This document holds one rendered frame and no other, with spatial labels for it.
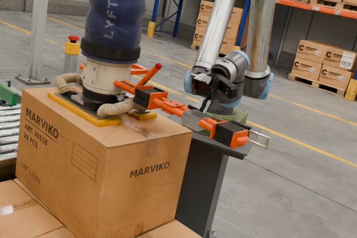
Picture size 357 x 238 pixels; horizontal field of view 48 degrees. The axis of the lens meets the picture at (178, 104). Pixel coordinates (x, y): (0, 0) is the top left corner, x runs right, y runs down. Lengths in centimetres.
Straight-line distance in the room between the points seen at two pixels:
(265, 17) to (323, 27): 816
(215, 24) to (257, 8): 27
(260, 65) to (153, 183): 86
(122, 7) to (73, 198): 70
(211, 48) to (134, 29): 34
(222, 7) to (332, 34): 829
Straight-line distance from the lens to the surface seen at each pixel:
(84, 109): 152
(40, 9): 510
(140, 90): 139
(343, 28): 989
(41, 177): 170
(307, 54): 875
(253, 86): 209
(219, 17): 171
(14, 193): 180
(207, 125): 123
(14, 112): 266
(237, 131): 118
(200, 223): 238
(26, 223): 162
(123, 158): 135
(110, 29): 146
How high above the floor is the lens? 147
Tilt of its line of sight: 16 degrees down
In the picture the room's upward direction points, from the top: 11 degrees clockwise
